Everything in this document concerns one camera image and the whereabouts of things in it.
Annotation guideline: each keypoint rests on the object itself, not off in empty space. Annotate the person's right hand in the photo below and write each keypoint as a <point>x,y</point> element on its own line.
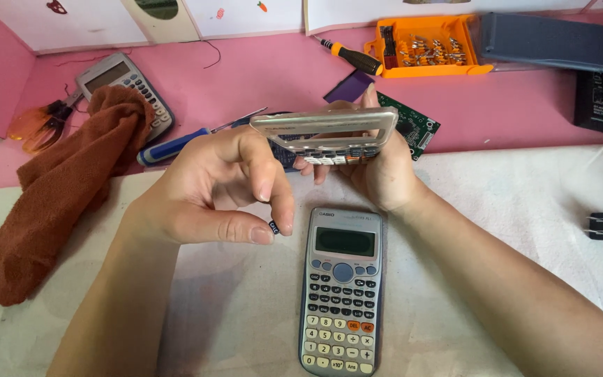
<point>385,173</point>

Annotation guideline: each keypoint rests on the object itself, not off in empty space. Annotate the grey scientific calculator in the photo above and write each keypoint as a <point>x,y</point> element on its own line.
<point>341,309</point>

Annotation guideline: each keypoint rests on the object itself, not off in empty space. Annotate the person's left hand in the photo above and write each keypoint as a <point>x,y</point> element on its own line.
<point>197,183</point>

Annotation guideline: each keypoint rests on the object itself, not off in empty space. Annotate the green circuit board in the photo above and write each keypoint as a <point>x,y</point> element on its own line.
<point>416,125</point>

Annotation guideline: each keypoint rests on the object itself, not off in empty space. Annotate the dark grey calculator cover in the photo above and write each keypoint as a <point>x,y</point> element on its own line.
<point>547,44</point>

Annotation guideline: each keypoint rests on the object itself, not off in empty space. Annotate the orange black screwdriver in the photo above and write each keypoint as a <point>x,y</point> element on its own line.
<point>356,57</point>

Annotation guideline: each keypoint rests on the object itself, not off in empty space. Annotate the orange bit case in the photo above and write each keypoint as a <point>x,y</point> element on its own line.
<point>427,31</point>

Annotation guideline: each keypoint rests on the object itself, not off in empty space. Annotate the small black calculator key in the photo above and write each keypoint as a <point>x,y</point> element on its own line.
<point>274,228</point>

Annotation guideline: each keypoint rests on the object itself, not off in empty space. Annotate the white cloth mat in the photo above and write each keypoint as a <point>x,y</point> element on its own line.
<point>490,183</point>

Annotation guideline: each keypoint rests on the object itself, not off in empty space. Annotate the dark purple sheet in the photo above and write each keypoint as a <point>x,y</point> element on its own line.
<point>348,86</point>

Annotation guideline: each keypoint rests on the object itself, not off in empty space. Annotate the silver calculator front shell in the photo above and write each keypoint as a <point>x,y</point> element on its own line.
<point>327,121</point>

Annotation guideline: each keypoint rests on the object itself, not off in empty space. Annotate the set of metal screwdriver bits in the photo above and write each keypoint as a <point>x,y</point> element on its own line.
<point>432,52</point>

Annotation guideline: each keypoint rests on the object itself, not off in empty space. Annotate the black thread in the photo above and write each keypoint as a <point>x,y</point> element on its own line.
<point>212,52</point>

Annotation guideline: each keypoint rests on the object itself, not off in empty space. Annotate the brown cloth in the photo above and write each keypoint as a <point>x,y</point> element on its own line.
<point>66,183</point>

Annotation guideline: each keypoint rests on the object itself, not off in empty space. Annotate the grey calculator with dark edge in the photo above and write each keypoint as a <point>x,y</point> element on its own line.
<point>118,76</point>

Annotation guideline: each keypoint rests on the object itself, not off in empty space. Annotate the orange scissors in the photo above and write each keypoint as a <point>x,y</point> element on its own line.
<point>45,123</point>

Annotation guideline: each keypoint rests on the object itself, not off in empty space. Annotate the white board with stickers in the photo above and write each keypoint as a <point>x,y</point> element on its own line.
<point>97,21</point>

